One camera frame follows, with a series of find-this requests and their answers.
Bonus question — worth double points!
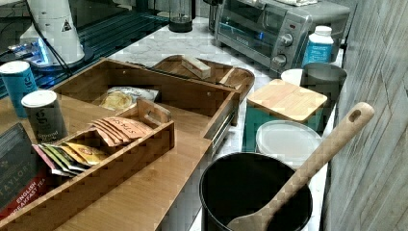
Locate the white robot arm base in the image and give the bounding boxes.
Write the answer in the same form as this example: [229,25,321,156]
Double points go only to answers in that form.
[20,0,94,72]

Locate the plastic snack packet in drawer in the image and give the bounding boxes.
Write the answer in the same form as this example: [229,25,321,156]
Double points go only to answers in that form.
[100,87,159,111]

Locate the wooden drawer cabinet top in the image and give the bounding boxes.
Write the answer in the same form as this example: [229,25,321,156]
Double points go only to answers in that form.
[53,124,212,231]

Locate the small wooden block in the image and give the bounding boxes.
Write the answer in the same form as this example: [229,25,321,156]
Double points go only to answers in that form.
[182,56,211,79]

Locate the wooden serving tray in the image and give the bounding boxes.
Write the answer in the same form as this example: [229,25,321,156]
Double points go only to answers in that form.
[153,55,255,100]

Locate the black utensil pot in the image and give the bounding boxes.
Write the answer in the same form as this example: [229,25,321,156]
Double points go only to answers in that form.
[199,152,313,231]

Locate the teal box bamboo lid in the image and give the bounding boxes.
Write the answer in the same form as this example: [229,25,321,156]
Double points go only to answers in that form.
[242,79,327,152]

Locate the orange tea bag packets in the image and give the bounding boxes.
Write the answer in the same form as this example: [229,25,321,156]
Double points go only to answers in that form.
[89,116,153,146]

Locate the clear plastic container lid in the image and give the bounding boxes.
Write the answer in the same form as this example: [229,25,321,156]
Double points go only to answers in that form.
[256,120,321,168]

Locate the white cup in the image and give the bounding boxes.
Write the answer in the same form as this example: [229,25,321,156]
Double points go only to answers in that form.
[281,68,303,86]

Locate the silver toaster oven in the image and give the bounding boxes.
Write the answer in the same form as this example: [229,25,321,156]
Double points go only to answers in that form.
[215,0,350,73]

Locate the glass jar black base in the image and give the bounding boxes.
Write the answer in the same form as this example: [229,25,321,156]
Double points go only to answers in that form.
[168,0,192,33]

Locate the grey metal canister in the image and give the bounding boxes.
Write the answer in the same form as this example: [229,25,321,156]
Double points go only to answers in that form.
[300,63,347,108]

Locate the blue bottle white cap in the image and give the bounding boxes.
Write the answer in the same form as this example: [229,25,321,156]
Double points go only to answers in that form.
[301,25,334,66]

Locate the yellow green tea bag packets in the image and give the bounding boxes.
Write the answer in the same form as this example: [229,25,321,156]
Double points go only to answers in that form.
[33,142,108,177]

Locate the wooden spoon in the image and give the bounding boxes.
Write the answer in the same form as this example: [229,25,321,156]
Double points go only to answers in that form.
[227,102,374,231]

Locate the wooden tea caddy tray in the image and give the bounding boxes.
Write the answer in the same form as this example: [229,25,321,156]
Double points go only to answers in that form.
[1,99,174,231]

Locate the grey tea canister white lid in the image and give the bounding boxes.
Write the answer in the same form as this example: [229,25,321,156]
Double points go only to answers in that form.
[21,90,67,143]

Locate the blue tea canister white lid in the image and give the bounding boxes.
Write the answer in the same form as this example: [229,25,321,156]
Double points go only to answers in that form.
[0,61,38,118]

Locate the Taylors English Breakfast tea box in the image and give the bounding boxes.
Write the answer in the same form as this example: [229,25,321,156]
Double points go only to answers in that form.
[0,123,48,219]

